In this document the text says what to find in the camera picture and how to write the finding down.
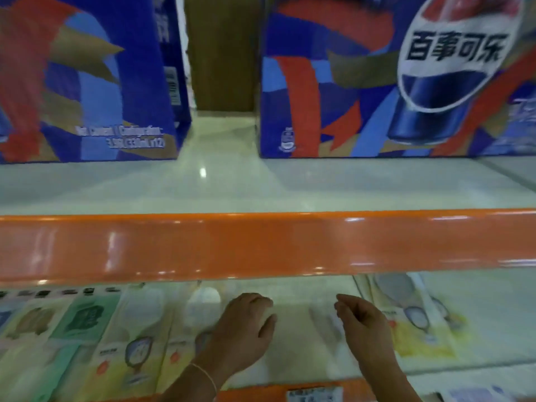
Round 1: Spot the person's left forearm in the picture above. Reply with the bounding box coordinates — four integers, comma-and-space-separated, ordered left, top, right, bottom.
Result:
159, 362, 223, 402

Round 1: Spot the person's right hand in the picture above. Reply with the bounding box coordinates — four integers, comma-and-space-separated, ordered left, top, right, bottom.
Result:
334, 293, 399, 370

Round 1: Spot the blue printed drink carton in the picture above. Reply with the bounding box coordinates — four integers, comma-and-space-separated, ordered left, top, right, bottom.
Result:
0, 0, 193, 165
259, 0, 536, 160

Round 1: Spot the orange edged white shelf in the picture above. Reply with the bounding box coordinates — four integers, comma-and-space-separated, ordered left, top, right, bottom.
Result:
0, 114, 536, 402

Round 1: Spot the person's left hand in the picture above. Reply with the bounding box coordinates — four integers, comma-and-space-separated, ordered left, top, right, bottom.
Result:
194, 293, 279, 389

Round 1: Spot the round mirror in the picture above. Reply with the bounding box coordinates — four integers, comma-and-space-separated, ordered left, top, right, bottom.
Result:
157, 280, 227, 394
356, 271, 457, 360
63, 284, 168, 402

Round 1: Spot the thin white bracelet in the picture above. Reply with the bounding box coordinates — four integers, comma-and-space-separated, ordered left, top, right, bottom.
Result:
190, 363, 218, 395

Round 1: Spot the person's right forearm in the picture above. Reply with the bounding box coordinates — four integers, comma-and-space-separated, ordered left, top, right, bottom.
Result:
362, 353, 424, 402

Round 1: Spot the white handwritten price label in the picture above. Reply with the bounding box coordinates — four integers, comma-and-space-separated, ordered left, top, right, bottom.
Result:
286, 387, 344, 402

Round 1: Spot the purple white packet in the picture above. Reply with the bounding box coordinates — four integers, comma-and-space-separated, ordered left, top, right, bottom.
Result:
439, 385, 516, 402

